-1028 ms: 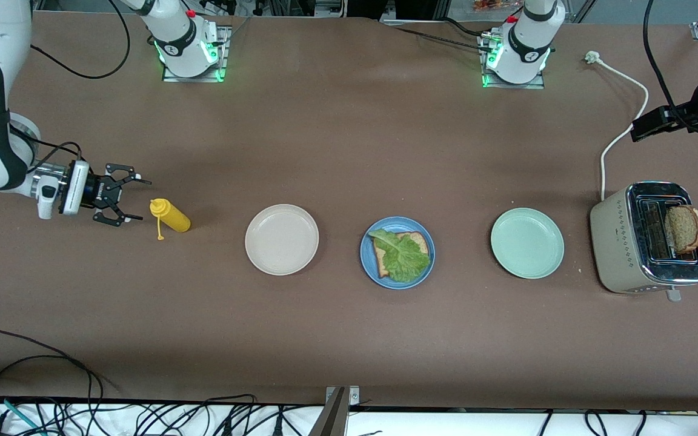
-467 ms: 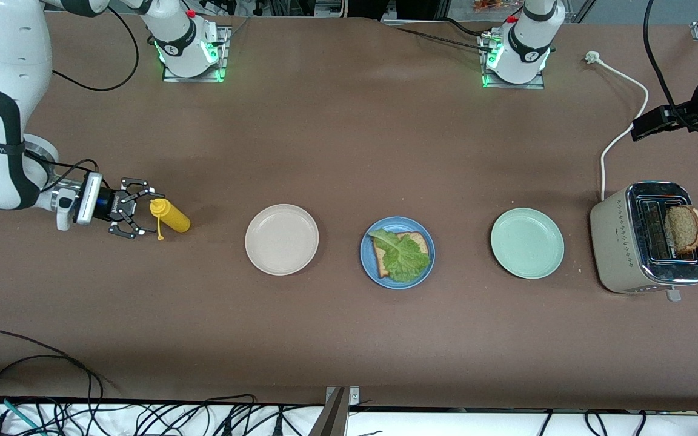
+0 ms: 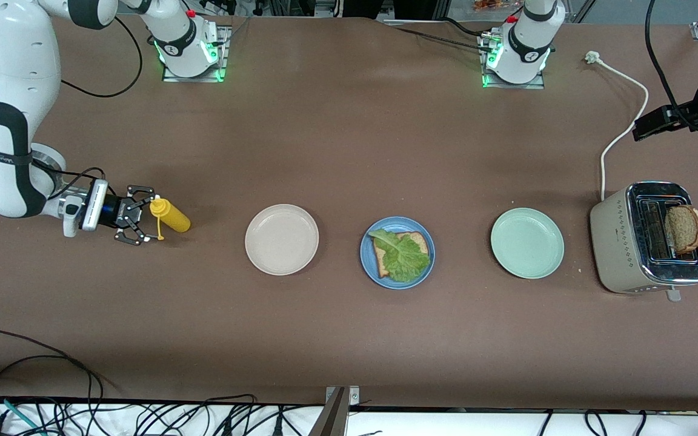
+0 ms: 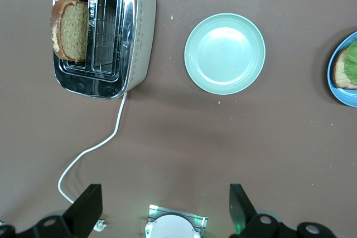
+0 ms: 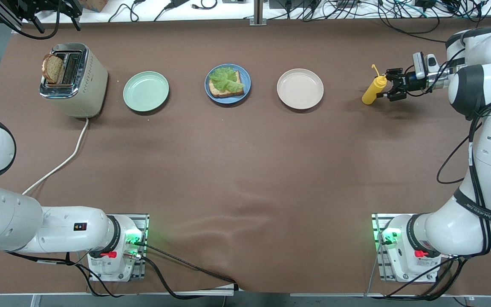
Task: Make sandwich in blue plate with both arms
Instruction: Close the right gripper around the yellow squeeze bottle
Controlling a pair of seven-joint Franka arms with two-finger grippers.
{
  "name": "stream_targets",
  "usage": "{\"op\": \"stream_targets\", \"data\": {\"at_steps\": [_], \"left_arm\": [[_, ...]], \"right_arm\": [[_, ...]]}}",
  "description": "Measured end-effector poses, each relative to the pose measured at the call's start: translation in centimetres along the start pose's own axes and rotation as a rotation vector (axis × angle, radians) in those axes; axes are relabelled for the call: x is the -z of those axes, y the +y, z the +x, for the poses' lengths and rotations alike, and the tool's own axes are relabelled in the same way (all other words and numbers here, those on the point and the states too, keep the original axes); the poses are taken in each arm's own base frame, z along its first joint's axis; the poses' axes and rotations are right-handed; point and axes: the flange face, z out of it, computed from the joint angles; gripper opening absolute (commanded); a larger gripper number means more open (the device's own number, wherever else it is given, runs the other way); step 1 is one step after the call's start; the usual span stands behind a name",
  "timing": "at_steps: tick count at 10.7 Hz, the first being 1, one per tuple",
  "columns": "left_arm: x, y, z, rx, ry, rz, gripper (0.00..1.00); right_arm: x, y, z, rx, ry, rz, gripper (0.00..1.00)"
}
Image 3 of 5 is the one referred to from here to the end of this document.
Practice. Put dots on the yellow squeeze bottle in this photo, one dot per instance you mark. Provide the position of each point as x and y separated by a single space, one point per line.
173 219

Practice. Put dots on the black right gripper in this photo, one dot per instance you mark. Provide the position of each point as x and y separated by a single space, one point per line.
116 212

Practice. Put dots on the beige plate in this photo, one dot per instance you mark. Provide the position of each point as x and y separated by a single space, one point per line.
282 242

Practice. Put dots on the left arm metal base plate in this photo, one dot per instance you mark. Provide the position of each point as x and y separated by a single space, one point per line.
537 85

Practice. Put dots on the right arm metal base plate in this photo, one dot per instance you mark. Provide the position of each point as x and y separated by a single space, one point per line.
225 51

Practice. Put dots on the blue plate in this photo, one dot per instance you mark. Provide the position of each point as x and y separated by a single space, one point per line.
367 260

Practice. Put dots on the brown bread slice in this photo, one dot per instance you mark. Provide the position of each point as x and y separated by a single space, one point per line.
420 239
685 229

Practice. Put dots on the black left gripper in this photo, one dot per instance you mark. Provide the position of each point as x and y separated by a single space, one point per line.
680 114

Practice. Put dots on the green lettuce leaf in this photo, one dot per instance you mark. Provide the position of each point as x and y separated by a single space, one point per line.
406 257

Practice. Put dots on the grey metal bracket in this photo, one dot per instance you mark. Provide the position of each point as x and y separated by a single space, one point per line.
343 396

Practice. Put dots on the beige chrome toaster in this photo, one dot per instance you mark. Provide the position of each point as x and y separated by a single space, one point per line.
615 248

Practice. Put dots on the light green plate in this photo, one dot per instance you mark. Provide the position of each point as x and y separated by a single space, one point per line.
528 245

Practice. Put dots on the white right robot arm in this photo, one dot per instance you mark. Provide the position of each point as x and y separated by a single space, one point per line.
16 72

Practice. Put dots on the orange object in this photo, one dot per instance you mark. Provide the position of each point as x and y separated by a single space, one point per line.
494 5

